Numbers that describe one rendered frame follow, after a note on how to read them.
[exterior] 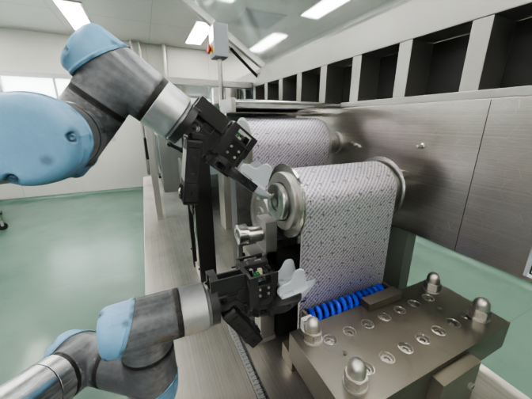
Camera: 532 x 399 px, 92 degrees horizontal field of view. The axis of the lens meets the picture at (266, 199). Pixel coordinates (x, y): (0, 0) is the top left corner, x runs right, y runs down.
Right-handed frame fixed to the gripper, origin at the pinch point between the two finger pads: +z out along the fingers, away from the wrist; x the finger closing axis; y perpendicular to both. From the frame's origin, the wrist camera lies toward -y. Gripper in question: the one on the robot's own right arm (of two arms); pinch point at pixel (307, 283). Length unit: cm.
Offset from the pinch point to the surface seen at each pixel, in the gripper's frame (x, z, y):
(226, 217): 74, 4, -12
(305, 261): -0.3, -0.9, 5.4
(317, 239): -0.2, 1.4, 9.6
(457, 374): -21.6, 14.0, -6.9
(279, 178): 6.6, -3.4, 20.6
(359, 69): 24, 31, 45
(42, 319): 173, -111, -109
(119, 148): 556, -74, -21
